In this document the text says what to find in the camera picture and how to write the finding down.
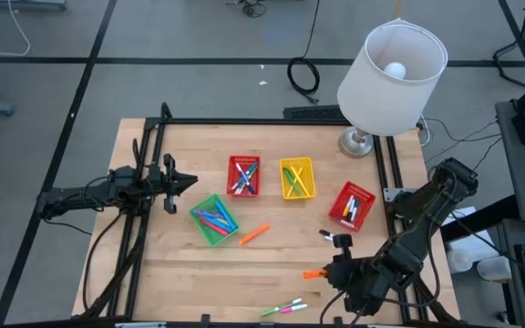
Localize blue highlighter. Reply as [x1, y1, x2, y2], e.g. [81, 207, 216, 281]
[201, 216, 232, 233]
[215, 200, 236, 229]

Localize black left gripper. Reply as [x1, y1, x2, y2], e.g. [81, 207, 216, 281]
[147, 153, 199, 215]

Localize black cable bundle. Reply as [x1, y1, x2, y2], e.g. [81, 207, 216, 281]
[225, 0, 268, 19]

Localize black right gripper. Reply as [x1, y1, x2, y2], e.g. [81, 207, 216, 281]
[324, 234, 389, 318]

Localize white paper sheet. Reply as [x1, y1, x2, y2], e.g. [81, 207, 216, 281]
[439, 205, 500, 263]

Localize purple highlighter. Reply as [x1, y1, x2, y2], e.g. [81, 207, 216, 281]
[192, 208, 223, 220]

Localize blue markers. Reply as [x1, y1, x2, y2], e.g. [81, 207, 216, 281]
[232, 162, 259, 191]

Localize green capped thin marker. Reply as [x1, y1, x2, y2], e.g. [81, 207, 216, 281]
[260, 298, 304, 317]

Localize white floor cable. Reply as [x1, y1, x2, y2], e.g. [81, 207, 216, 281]
[0, 0, 31, 58]

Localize coiled black floor cable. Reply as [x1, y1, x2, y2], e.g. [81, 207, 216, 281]
[286, 0, 322, 105]

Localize red plastic basket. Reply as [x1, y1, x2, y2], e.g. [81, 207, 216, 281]
[328, 180, 377, 233]
[226, 155, 263, 198]

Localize grey cart base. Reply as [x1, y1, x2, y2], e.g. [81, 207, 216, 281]
[0, 0, 68, 11]

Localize white shade table lamp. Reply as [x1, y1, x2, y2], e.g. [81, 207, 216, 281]
[335, 17, 449, 159]

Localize yellow pen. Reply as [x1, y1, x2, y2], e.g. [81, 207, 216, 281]
[285, 167, 304, 198]
[289, 164, 312, 197]

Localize white cup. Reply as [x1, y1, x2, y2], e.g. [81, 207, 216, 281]
[476, 255, 512, 282]
[446, 248, 473, 274]

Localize pink highlighter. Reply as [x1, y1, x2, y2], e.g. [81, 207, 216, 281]
[198, 218, 230, 238]

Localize yellow plastic basket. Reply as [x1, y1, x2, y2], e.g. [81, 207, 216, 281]
[279, 157, 317, 200]

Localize green plastic basket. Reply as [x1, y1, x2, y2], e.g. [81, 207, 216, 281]
[189, 193, 241, 248]

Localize black aluminium table frame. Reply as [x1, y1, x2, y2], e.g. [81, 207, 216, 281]
[71, 102, 462, 328]

